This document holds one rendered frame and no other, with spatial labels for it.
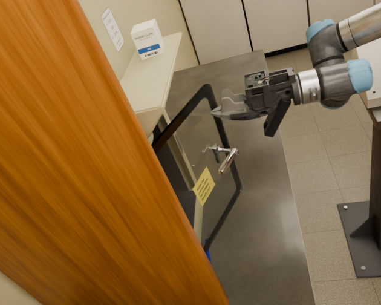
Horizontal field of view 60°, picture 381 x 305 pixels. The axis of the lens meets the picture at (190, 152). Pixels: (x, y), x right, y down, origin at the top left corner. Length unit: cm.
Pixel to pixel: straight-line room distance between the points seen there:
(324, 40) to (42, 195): 73
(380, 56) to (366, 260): 109
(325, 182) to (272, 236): 143
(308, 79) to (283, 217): 44
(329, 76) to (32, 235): 71
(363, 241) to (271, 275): 121
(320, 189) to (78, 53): 207
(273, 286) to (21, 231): 61
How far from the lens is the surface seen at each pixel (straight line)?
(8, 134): 56
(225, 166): 84
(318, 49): 93
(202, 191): 86
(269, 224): 103
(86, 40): 43
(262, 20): 380
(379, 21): 91
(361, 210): 223
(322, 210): 224
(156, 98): 57
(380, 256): 206
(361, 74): 81
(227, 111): 81
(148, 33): 72
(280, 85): 79
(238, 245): 101
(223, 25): 379
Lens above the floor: 177
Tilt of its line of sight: 38 degrees down
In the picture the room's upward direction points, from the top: 22 degrees counter-clockwise
